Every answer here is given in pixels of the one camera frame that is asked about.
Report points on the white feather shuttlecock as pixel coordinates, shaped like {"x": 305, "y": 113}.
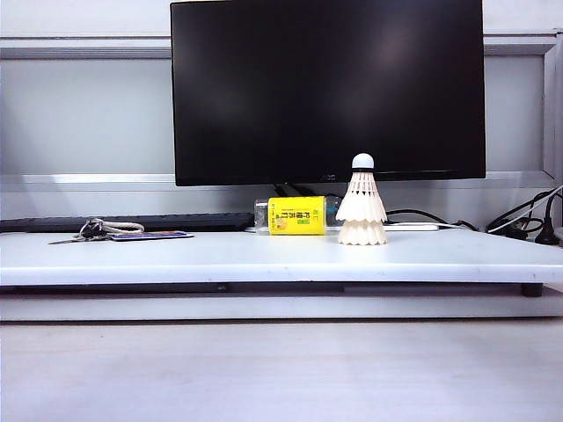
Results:
{"x": 361, "y": 198}
{"x": 363, "y": 233}

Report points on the yellow label plastic bottle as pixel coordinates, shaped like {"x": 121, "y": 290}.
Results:
{"x": 294, "y": 215}

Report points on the white raised desk board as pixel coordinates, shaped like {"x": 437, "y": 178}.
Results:
{"x": 220, "y": 259}

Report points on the black computer monitor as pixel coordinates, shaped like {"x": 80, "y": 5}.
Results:
{"x": 325, "y": 88}

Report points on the purple plastic card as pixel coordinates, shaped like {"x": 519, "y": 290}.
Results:
{"x": 149, "y": 236}

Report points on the metal key bunch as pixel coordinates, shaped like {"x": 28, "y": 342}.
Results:
{"x": 90, "y": 230}

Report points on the black keyboard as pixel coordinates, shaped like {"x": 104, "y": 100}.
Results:
{"x": 44, "y": 224}

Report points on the black power plug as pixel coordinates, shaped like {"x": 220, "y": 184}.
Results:
{"x": 547, "y": 228}

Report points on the aluminium partition frame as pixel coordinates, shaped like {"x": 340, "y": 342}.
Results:
{"x": 88, "y": 48}

